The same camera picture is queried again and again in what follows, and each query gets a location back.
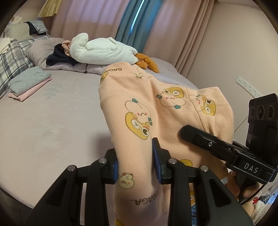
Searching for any peach cartoon print shirt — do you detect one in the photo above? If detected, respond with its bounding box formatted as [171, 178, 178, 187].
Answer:
[99, 62, 234, 225]

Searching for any person's right hand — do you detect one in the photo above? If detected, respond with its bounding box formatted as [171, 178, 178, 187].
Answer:
[221, 166, 262, 199]

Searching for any white power strip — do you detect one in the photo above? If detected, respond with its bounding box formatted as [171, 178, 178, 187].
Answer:
[236, 76, 261, 98]

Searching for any lilac bed sheet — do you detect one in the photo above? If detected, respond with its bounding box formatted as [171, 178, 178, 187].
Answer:
[1, 71, 114, 208]

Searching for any orange plush toy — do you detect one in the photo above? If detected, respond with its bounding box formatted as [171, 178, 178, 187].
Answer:
[135, 53, 160, 73]

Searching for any pink curtain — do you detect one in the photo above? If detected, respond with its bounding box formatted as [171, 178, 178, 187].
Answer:
[50, 1, 214, 76]

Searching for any folded pink garment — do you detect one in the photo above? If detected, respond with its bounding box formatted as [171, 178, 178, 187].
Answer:
[8, 77, 52, 102]

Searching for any white fluffy blanket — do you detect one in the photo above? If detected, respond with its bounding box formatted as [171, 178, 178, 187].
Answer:
[69, 33, 138, 65]

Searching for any folded grey garment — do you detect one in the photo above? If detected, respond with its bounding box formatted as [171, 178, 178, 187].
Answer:
[8, 66, 51, 96]

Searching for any blue curtain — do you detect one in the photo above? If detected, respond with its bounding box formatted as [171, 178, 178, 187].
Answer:
[115, 0, 163, 53]

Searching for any dark navy garment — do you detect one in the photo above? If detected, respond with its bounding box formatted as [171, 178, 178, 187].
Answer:
[46, 43, 78, 66]

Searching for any plaid pillow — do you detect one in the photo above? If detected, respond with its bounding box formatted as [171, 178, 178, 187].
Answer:
[0, 34, 52, 99]

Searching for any lilac quilted duvet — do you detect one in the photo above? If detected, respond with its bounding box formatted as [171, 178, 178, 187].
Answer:
[25, 38, 197, 90]

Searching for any straw broom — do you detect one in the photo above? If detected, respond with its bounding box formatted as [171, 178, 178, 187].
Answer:
[38, 0, 62, 18]

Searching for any black camera box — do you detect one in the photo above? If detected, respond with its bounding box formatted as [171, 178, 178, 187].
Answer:
[246, 93, 277, 154]

